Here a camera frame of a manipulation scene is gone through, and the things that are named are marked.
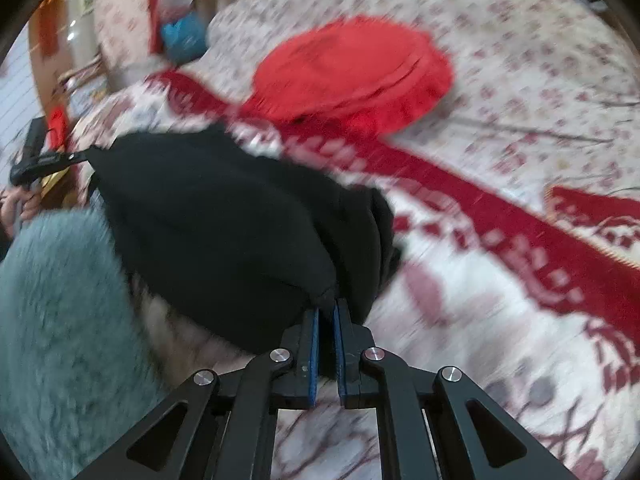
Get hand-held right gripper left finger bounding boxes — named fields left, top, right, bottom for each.
left=75, top=307, right=321, bottom=480

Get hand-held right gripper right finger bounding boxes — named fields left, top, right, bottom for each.
left=332, top=298, right=581, bottom=480

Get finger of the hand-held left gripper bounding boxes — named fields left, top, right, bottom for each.
left=42, top=148, right=97, bottom=171

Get black pants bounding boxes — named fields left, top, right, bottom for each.
left=87, top=125, right=406, bottom=378

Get person's left hand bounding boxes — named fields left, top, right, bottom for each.
left=0, top=187, right=43, bottom=233

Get brown wooden furniture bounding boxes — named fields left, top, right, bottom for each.
left=27, top=0, right=101, bottom=211

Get red and white plush blanket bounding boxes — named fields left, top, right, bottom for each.
left=65, top=70, right=640, bottom=480

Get blue bag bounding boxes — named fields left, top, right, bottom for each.
left=160, top=12, right=208, bottom=63

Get teal fluffy cloth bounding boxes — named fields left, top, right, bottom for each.
left=0, top=207, right=171, bottom=480

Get red hanging cloth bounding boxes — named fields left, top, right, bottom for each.
left=147, top=0, right=173, bottom=53

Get red round ruffled pillow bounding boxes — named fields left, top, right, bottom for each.
left=250, top=16, right=455, bottom=133

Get floral quilt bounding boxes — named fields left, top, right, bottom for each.
left=92, top=0, right=640, bottom=211

